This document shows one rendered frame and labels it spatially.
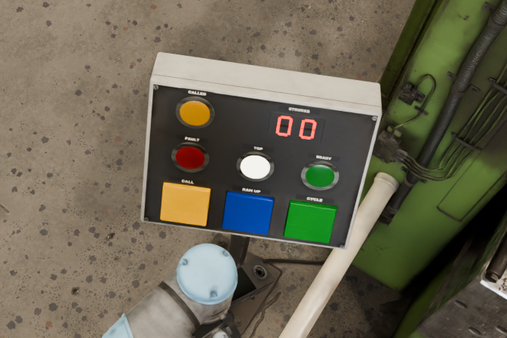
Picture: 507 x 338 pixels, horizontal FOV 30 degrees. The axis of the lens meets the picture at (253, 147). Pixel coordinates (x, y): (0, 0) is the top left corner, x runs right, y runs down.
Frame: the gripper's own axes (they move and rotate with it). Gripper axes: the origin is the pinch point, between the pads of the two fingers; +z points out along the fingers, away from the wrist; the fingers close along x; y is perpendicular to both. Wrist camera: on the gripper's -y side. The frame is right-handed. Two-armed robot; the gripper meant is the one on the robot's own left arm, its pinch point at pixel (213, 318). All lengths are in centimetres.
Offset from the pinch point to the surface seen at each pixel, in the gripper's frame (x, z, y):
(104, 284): -37, 94, 5
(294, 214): -4.8, -8.8, -18.6
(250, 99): -19.1, -25.9, -18.9
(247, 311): -10, 93, -22
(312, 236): -0.9, -5.3, -19.8
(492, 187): 8, 10, -57
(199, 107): -22.8, -24.0, -12.5
